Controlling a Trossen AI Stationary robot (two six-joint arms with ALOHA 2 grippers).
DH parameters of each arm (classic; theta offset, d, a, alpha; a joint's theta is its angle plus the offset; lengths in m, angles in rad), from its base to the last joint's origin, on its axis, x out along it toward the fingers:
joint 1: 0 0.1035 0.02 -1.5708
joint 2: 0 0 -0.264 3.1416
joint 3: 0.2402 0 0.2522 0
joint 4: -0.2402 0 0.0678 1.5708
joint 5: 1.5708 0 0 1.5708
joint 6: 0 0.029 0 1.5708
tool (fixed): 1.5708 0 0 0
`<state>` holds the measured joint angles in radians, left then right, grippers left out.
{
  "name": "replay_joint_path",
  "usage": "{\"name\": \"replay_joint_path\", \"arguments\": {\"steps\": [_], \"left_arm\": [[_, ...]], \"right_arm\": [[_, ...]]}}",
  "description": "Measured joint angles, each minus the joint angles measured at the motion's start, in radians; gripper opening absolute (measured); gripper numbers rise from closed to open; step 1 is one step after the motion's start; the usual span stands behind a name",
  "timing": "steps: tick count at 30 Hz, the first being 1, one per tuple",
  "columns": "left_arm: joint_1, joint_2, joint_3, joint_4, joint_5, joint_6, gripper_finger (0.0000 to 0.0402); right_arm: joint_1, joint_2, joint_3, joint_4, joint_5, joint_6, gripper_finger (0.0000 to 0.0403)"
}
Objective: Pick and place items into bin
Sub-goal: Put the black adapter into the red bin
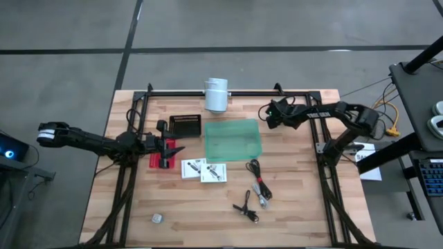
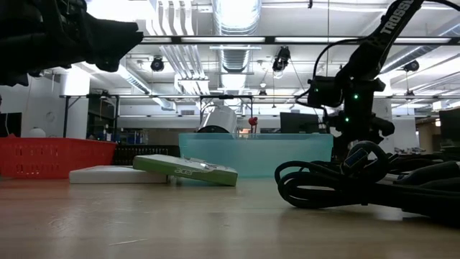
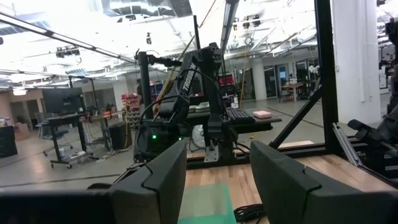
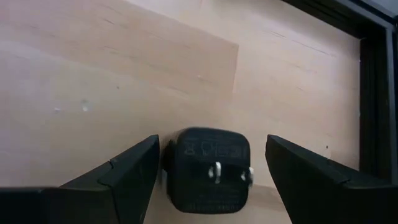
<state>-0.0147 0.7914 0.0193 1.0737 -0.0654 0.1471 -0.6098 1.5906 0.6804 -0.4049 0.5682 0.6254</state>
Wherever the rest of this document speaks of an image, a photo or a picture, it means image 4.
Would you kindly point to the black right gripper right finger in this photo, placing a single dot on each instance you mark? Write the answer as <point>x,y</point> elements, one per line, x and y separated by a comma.
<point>311,193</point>

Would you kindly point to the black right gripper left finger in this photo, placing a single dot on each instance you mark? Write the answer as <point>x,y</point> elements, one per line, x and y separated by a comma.
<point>124,186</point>

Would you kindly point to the black wall plug adapter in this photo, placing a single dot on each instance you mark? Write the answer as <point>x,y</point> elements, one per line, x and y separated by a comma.
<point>202,193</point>

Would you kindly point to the black aluminium table frame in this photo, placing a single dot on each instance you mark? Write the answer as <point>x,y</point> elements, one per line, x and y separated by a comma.
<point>373,93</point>

